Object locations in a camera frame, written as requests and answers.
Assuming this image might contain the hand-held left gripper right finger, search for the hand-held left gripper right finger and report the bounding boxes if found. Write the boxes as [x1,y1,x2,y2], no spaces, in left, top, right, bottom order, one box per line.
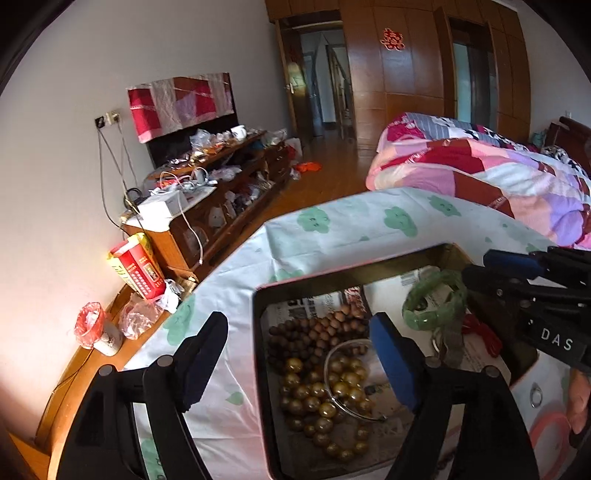
[368,312,541,480]

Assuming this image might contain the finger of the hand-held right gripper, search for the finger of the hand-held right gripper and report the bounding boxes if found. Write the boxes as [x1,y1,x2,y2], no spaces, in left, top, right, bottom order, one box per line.
[462,263,583,325]
[484,246,591,291]

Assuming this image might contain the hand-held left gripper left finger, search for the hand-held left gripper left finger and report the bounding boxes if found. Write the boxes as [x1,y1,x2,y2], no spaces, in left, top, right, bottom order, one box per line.
[55,311,229,480]

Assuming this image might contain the red flower knot ornament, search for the red flower knot ornament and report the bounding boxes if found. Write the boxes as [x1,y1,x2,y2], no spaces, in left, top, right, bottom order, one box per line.
[462,314,504,356]

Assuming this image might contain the green jade bangle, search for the green jade bangle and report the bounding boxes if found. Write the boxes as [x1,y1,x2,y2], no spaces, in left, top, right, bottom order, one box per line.
[402,269,469,329]

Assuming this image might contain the grey metal pendant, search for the grey metal pendant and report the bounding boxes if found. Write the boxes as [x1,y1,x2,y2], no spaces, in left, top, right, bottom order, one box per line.
[431,323,467,367]

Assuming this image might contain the thin silver bangle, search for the thin silver bangle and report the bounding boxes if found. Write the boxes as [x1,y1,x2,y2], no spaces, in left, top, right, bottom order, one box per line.
[322,338,389,422]

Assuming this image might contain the brown wooden bead bracelet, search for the brown wooden bead bracelet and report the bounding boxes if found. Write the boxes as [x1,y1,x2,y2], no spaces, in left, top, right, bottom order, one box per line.
[267,302,372,374]

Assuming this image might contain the gold bead bracelet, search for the gold bead bracelet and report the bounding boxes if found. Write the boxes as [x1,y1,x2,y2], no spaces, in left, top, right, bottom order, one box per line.
[279,348,375,462]

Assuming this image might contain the pink round tray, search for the pink round tray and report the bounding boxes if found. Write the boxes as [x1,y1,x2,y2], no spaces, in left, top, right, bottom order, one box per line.
[529,412,578,480]

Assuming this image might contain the person's right hand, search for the person's right hand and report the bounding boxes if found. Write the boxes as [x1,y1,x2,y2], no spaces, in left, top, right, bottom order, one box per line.
[566,369,591,435]

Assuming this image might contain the crumpled clear plastic bag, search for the crumpled clear plastic bag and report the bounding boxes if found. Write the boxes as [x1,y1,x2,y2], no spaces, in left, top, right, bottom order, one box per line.
[119,291,164,340]

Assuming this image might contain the pink patchwork quilt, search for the pink patchwork quilt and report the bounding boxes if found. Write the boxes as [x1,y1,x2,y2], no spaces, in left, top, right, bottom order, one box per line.
[366,112,591,250]

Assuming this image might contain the bin with pink liner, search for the bin with pink liner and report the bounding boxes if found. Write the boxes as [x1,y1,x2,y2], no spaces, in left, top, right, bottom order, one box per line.
[75,302,124,356]

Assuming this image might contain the red and yellow carton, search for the red and yellow carton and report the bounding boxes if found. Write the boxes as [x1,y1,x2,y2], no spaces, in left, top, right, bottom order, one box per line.
[108,233,167,301]

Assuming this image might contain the low wooden ledge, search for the low wooden ledge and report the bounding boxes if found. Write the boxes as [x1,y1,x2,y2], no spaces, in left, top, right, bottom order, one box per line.
[9,258,199,480]

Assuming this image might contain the white green cloud tablecloth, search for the white green cloud tablecloth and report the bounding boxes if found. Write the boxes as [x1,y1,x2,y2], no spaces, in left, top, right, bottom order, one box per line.
[122,187,591,480]

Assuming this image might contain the wooden bed headboard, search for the wooden bed headboard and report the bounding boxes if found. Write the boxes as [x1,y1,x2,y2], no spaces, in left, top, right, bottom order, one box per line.
[547,116,591,176]

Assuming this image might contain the wooden television cabinet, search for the wooden television cabinet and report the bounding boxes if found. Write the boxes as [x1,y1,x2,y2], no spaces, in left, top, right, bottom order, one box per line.
[122,129,291,282]

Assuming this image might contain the white cardboard box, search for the white cardboard box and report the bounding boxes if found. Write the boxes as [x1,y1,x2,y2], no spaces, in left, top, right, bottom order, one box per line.
[137,191,185,222]

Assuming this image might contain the glass sliding door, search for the glass sliding door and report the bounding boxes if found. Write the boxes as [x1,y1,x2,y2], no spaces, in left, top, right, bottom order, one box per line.
[445,16,499,125]

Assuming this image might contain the wooden wardrobe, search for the wooden wardrobe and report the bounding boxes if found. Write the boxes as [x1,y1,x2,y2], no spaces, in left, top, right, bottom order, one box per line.
[265,0,532,144]

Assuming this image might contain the black television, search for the black television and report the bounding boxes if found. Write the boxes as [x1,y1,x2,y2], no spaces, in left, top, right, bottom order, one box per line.
[145,74,238,168]

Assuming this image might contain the red pink television cover cloth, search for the red pink television cover cloth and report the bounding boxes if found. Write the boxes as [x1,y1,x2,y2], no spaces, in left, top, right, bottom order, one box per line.
[128,71,233,143]

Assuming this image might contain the wooden door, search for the wooden door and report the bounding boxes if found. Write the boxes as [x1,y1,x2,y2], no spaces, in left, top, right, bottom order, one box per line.
[276,21,315,139]

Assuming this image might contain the hanging cables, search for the hanging cables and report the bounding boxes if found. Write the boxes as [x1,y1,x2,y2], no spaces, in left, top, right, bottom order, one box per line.
[97,124,139,222]

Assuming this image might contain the red paper wall decoration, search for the red paper wall decoration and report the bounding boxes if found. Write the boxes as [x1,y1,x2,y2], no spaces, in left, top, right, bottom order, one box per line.
[381,28,407,51]

